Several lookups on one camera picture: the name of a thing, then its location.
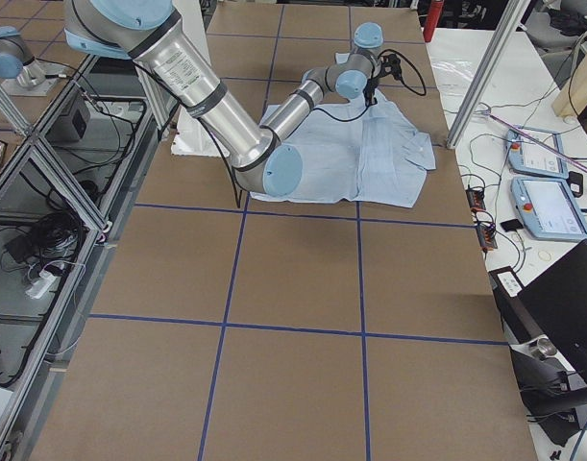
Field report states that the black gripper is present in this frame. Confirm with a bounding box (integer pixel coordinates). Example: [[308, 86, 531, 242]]
[[363, 79, 378, 104]]

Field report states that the light blue button-up shirt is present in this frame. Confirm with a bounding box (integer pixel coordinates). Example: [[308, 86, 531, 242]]
[[255, 50, 436, 207]]

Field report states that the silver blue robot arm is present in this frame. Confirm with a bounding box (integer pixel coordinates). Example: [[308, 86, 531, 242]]
[[64, 1, 383, 197], [0, 26, 58, 97]]

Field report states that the red cylinder bottle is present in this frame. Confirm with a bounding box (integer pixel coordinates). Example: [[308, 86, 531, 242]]
[[423, 0, 444, 43]]

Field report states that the upper teach pendant tablet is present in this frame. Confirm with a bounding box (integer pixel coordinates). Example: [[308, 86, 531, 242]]
[[505, 126, 569, 179]]

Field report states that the teach pendant tablet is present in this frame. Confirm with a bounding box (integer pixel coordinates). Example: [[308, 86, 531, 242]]
[[505, 126, 569, 179], [510, 176, 587, 242]]

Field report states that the lower teach pendant tablet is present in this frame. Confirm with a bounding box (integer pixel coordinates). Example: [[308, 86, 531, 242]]
[[510, 176, 587, 242]]

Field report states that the black monitor on stand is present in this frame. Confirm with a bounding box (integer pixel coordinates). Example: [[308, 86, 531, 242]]
[[489, 240, 587, 446]]

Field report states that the white power strip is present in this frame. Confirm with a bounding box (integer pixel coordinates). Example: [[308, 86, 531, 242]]
[[25, 266, 63, 300]]

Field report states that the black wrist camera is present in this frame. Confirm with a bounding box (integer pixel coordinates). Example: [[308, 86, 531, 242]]
[[379, 50, 403, 80]]

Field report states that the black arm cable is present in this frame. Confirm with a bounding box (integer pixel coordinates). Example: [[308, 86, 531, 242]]
[[316, 47, 428, 122]]

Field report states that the grey aluminium frame post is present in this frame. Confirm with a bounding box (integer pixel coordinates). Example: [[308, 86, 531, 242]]
[[446, 0, 529, 149]]

